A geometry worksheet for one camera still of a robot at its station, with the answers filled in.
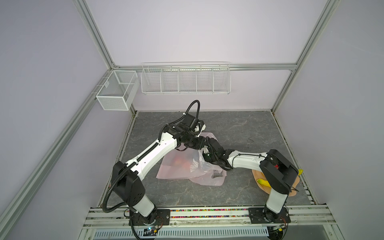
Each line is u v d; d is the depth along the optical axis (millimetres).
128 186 414
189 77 983
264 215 654
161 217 734
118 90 1021
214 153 708
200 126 744
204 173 736
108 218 754
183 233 1573
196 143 692
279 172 477
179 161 846
